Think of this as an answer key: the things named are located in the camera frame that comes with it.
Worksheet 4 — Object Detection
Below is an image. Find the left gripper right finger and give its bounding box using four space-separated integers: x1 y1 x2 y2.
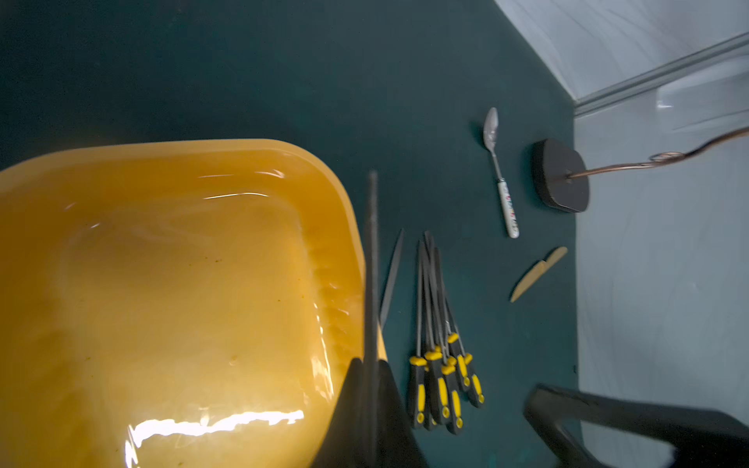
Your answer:
524 384 748 467

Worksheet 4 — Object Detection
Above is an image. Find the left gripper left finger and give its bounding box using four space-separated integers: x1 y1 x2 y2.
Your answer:
311 358 428 467

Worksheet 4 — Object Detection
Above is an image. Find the file tool yellow black handle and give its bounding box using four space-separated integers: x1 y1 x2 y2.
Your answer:
423 231 463 435
419 240 451 425
425 232 471 392
432 245 486 409
361 171 380 467
380 229 404 329
407 243 427 429

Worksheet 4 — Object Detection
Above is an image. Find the yellow plastic storage tray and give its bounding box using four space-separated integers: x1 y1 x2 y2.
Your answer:
1 140 365 467

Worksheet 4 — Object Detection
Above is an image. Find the wooden knife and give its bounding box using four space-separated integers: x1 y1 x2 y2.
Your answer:
510 247 569 303

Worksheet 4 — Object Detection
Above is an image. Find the copper hook stand black base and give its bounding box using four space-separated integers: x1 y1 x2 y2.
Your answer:
532 127 748 214

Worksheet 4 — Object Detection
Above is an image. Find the green table mat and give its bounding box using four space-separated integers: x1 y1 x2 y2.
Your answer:
1 1 577 467

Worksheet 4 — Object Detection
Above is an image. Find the metal spoon white handle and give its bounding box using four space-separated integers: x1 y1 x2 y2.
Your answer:
483 107 520 239

